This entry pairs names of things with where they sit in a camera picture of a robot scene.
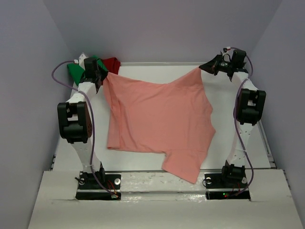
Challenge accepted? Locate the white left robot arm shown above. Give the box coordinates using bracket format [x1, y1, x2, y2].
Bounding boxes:
[57, 57, 108, 188]

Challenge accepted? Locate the green folded t shirt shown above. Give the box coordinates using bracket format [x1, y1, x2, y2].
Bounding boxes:
[67, 55, 107, 86]

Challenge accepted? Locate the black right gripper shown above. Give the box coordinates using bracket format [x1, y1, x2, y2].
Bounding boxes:
[199, 54, 233, 76]

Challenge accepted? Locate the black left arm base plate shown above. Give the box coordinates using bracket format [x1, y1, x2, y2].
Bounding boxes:
[74, 172, 122, 201]

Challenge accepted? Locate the white front cover board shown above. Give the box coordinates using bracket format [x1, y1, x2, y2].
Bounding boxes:
[29, 169, 303, 229]

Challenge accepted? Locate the pink t shirt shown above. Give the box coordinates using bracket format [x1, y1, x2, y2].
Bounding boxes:
[103, 68, 215, 183]

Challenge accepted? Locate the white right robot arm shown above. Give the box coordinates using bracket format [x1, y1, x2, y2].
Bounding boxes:
[199, 47, 266, 187]

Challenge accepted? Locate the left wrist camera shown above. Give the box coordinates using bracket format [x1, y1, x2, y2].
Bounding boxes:
[73, 52, 88, 66]

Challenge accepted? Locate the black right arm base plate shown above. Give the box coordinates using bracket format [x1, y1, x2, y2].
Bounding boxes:
[202, 173, 251, 200]

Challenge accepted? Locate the red folded t shirt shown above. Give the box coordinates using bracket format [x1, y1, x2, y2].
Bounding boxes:
[102, 57, 121, 74]

